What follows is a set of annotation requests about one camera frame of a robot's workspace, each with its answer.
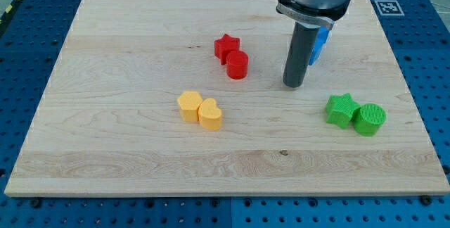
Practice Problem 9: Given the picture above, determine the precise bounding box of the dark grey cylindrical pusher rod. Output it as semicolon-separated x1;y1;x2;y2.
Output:
283;23;319;88

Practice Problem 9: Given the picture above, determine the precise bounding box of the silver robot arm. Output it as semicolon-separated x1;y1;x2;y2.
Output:
276;0;351;88

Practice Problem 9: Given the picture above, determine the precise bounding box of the blue block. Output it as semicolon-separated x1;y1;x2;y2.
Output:
309;27;330;65

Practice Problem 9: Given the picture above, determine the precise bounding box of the red cylinder block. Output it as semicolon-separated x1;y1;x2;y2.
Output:
226;51;249;80

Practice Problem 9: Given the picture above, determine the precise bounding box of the red star block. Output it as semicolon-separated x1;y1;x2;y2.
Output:
214;34;240;65

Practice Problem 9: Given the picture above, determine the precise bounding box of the green star block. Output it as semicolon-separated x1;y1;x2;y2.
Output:
325;93;361;129

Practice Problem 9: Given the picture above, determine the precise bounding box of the white fiducial marker tag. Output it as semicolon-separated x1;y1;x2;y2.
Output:
374;0;404;16

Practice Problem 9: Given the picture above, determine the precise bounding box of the green cylinder block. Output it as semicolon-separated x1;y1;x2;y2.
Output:
353;103;387;137

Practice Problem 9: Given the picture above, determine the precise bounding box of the yellow heart block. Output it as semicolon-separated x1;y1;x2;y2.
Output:
198;98;222;130

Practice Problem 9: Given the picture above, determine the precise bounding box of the yellow hexagon block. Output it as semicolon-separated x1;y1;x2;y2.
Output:
177;91;203;122

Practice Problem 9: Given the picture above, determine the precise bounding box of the wooden board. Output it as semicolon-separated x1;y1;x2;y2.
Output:
5;0;449;197

